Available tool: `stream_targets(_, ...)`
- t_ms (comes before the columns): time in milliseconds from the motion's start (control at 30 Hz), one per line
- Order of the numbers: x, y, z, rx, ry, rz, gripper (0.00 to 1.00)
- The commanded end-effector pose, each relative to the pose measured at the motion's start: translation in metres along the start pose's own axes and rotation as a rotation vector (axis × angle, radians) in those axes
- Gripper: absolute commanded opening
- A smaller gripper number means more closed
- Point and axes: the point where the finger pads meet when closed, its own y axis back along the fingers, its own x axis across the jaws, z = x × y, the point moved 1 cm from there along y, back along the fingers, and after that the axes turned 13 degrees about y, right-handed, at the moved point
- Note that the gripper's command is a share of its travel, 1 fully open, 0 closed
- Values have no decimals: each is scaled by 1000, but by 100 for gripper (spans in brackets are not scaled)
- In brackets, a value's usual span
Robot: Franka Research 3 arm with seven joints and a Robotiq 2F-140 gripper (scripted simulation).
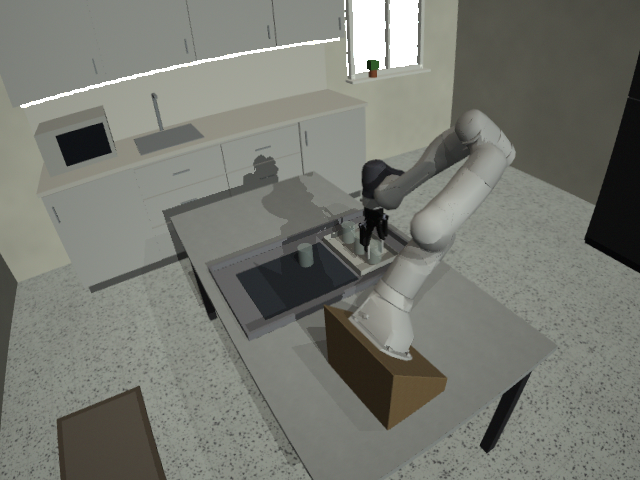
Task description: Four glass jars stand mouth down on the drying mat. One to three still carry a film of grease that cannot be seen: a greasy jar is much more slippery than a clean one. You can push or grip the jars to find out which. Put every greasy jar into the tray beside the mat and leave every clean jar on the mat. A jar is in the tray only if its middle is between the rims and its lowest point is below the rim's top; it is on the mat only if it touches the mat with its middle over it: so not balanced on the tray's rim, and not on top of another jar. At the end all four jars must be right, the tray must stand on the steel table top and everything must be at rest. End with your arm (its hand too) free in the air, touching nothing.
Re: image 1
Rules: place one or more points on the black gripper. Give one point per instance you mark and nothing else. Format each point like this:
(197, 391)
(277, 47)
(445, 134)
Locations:
(372, 216)

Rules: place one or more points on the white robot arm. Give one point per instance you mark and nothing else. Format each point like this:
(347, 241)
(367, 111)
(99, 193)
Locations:
(387, 322)

